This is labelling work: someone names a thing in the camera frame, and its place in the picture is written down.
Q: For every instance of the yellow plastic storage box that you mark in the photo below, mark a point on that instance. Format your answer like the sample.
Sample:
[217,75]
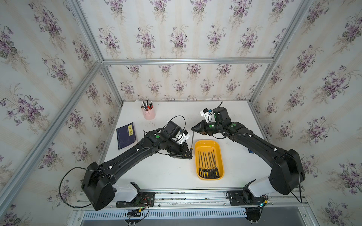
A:
[209,146]

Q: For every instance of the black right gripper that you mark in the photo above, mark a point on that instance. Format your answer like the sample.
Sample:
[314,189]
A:
[201,125]

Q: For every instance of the pink pen cup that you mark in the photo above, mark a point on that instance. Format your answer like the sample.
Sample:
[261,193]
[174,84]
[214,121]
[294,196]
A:
[149,113]

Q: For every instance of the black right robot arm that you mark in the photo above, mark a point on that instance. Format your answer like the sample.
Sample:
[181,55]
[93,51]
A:
[287,172]

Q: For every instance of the file tool moved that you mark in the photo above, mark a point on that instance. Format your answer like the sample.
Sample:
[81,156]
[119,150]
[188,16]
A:
[212,162]
[216,167]
[202,166]
[211,166]
[206,165]

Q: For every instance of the dark blue notebook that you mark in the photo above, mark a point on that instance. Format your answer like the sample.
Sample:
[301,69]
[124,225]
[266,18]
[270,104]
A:
[125,136]

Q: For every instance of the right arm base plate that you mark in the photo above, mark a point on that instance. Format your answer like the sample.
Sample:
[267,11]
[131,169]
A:
[244,198]

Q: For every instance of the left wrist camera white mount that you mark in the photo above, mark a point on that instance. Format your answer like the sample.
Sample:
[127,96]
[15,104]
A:
[182,137]

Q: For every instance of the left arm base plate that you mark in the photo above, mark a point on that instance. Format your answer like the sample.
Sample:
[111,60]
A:
[131,195]

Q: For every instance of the diagonal file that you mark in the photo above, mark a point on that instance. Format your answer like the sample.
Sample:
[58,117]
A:
[192,139]

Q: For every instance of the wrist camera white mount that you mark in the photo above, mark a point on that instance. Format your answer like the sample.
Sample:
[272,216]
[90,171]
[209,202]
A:
[207,114]
[182,137]

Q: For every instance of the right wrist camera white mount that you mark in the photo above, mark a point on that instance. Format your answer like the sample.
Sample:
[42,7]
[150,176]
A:
[207,114]

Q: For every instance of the pens in cup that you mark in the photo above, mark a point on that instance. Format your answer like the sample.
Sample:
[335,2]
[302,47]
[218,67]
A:
[147,105]

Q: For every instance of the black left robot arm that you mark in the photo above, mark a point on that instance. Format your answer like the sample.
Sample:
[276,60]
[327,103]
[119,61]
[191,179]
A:
[99,178]

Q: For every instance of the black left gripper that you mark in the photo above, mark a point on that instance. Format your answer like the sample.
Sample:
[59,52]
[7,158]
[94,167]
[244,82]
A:
[183,152]

